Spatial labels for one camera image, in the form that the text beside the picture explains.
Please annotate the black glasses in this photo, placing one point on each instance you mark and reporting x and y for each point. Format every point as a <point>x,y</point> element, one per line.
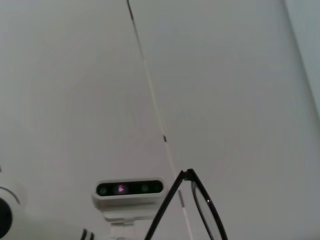
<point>200,190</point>

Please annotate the white head camera bracket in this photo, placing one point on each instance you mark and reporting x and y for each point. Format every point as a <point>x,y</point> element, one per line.
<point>130,215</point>

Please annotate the white head camera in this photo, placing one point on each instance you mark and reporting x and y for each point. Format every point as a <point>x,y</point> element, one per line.
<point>130,192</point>

